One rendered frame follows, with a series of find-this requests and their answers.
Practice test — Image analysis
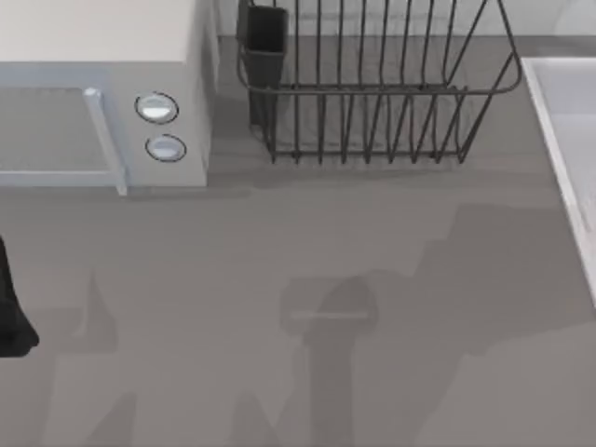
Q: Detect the small round microwave knob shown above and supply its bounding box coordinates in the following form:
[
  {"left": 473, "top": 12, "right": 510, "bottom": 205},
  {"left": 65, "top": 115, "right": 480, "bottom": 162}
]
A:
[{"left": 144, "top": 133, "right": 188, "bottom": 163}]

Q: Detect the large round microwave knob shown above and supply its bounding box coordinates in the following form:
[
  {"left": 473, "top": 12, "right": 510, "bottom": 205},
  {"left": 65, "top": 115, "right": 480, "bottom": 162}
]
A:
[{"left": 133, "top": 91, "right": 180, "bottom": 126}]

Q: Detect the dark cutlery holder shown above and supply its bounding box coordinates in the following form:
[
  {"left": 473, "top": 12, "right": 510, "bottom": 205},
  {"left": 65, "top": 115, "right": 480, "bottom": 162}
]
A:
[{"left": 237, "top": 0, "right": 290, "bottom": 126}]

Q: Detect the pale microwave oven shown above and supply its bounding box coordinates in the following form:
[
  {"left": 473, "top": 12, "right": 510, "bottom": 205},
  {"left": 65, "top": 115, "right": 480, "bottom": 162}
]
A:
[{"left": 0, "top": 0, "right": 221, "bottom": 196}]

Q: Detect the microwave oven door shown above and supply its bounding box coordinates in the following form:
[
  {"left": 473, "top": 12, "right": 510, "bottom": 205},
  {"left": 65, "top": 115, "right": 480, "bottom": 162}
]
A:
[{"left": 0, "top": 87, "right": 129, "bottom": 196}]

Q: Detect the white sink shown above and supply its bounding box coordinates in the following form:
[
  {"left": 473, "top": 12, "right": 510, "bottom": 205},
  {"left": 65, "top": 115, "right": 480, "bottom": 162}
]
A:
[{"left": 519, "top": 56, "right": 596, "bottom": 310}]

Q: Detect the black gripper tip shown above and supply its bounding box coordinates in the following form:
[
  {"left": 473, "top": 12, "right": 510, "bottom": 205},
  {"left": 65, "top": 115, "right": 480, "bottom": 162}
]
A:
[{"left": 0, "top": 236, "right": 40, "bottom": 359}]

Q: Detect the dark wire dish rack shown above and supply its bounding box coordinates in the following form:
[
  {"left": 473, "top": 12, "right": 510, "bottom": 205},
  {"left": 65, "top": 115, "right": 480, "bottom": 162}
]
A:
[{"left": 236, "top": 0, "right": 522, "bottom": 166}]

